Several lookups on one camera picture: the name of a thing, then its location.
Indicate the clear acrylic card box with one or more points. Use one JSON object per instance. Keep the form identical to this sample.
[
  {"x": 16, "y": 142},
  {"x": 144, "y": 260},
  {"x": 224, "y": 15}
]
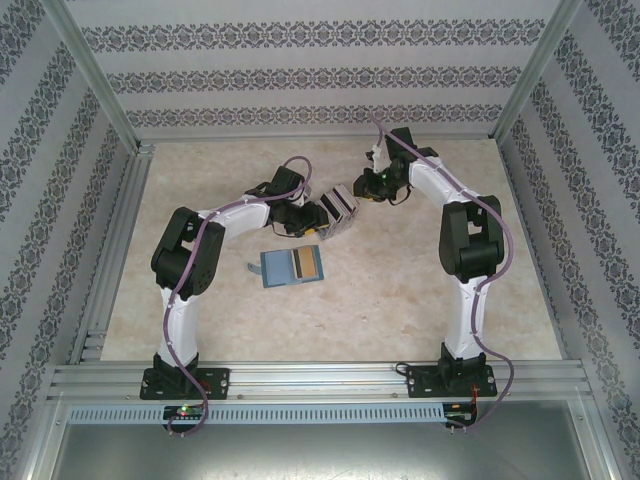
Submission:
[{"x": 342, "y": 220}]

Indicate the gold card with black stripe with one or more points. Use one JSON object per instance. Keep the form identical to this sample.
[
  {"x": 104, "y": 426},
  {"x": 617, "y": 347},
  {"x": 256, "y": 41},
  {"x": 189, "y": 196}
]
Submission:
[{"x": 309, "y": 263}]

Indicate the blue leather card holder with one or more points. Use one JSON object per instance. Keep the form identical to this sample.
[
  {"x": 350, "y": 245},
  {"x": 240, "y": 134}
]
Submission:
[{"x": 277, "y": 267}]

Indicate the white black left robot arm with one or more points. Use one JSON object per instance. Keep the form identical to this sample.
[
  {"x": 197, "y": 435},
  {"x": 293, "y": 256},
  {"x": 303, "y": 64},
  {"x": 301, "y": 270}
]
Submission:
[{"x": 240, "y": 217}]

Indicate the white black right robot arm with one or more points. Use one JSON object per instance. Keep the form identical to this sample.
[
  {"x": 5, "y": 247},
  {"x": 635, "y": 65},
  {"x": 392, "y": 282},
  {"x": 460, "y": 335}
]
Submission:
[{"x": 430, "y": 180}]

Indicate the grey metal panel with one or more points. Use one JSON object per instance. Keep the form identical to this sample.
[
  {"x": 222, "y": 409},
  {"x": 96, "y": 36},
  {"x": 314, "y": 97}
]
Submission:
[{"x": 320, "y": 455}]

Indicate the small circuit board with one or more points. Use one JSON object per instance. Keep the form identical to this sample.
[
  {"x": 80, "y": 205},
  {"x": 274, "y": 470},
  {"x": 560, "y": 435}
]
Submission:
[
  {"x": 457, "y": 416},
  {"x": 182, "y": 411}
]

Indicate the aluminium frame bar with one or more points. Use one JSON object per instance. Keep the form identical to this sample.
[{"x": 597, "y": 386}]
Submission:
[{"x": 320, "y": 139}]

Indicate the aluminium mounting rail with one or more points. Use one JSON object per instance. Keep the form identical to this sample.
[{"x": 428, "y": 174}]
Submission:
[{"x": 320, "y": 382}]

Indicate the aluminium side rail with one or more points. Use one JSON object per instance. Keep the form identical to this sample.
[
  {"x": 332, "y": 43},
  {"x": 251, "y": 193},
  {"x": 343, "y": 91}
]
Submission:
[{"x": 129, "y": 200}]

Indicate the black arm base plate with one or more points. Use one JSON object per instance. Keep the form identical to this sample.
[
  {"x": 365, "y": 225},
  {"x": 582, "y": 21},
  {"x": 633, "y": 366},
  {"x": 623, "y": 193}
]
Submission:
[
  {"x": 422, "y": 382},
  {"x": 215, "y": 382}
]

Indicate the aluminium frame post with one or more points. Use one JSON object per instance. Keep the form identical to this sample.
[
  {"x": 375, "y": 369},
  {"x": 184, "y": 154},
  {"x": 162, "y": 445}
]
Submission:
[
  {"x": 534, "y": 75},
  {"x": 95, "y": 75}
]

